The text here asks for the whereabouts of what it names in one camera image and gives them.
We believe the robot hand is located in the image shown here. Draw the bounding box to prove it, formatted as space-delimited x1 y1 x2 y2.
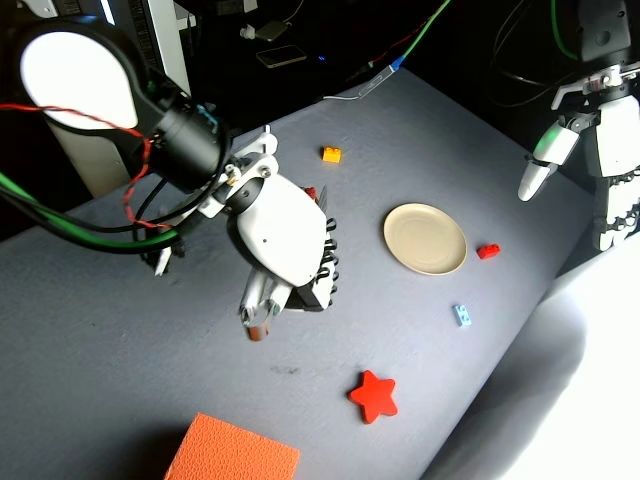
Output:
227 172 342 327
516 93 640 252

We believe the beige round plate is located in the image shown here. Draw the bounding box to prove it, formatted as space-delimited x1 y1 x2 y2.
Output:
383 202 469 276

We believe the grey table cloth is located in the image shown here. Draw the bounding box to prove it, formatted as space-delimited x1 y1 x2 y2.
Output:
0 66 609 480

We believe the dark smartphone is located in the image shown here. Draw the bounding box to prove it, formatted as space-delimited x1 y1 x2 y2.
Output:
256 44 309 70

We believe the white adapter strip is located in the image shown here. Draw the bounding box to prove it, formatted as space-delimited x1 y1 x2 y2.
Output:
358 63 401 97

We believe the red star block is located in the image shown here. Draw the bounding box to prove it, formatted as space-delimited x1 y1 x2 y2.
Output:
347 369 400 425

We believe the gold smartphone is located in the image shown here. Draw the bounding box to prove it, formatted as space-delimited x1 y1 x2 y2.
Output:
253 19 291 43

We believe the orange textured box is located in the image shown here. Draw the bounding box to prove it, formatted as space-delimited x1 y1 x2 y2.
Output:
163 412 301 480

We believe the green cable on arm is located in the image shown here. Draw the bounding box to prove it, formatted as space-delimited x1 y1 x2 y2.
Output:
549 0 582 62

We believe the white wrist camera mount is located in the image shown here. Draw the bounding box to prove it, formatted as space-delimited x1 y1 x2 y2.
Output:
142 229 187 277

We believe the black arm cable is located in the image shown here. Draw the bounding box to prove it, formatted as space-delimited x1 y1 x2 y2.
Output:
0 174 236 236

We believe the green background cable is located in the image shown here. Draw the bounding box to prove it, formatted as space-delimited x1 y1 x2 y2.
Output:
398 0 454 64

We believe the red black twisted cable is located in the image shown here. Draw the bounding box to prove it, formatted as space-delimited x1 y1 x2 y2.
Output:
0 103 172 231

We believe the thin red background cable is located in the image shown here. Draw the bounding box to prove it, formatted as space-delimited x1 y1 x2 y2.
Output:
368 18 437 67

